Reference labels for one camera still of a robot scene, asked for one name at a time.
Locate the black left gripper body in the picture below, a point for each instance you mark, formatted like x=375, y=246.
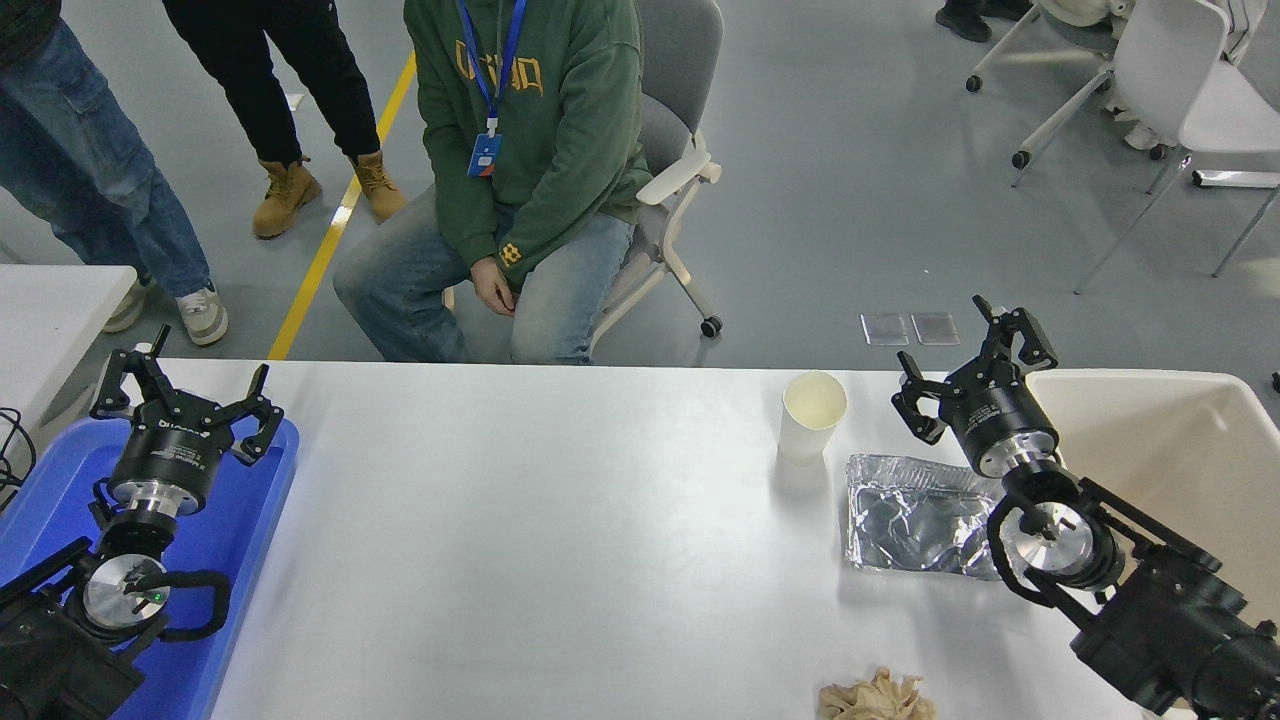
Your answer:
x=170, y=455

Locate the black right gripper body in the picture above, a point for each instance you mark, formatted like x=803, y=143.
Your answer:
x=1000, y=410

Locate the foil tray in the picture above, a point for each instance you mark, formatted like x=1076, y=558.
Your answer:
x=900, y=520

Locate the white paper cup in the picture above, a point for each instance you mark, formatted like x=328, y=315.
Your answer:
x=810, y=420

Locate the seated person's left hand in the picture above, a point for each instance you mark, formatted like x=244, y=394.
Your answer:
x=493, y=285

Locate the clear floor plate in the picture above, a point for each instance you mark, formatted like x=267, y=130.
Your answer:
x=935, y=328
x=885, y=329

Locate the blue plastic tray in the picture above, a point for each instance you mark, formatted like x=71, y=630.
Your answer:
x=250, y=520

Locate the white side table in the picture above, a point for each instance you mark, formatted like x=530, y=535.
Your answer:
x=50, y=320

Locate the large pale bin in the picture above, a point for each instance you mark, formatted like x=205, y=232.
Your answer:
x=1180, y=450

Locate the white rolling chair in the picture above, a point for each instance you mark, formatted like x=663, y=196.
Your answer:
x=1065, y=112

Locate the standing person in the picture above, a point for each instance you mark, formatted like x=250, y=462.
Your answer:
x=80, y=150
x=260, y=70

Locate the crumpled tan paper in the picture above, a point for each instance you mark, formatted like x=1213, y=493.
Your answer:
x=875, y=700

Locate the white table foot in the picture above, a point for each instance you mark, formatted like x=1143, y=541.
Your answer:
x=1235, y=179

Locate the white shell chair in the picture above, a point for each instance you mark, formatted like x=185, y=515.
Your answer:
x=1170, y=70

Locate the id badge card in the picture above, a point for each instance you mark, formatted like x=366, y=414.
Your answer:
x=484, y=155

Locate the seated person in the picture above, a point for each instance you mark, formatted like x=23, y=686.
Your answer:
x=540, y=100

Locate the grey office chair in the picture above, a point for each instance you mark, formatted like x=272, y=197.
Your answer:
x=680, y=60

